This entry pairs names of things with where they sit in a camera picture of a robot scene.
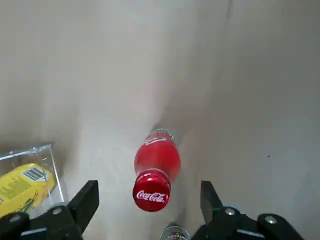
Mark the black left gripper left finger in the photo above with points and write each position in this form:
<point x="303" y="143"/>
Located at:
<point x="85" y="202"/>

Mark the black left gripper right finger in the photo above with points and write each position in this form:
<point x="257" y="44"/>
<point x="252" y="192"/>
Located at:
<point x="210" y="202"/>

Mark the red cola bottle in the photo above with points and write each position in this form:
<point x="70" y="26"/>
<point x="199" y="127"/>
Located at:
<point x="156" y="160"/>
<point x="175" y="233"/>

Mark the clear acrylic stepped shelf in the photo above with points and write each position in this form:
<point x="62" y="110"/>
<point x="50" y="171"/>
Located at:
<point x="56" y="175"/>

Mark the yellow label drink bottle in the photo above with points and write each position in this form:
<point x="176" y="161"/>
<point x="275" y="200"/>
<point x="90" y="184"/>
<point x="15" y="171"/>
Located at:
<point x="20" y="187"/>

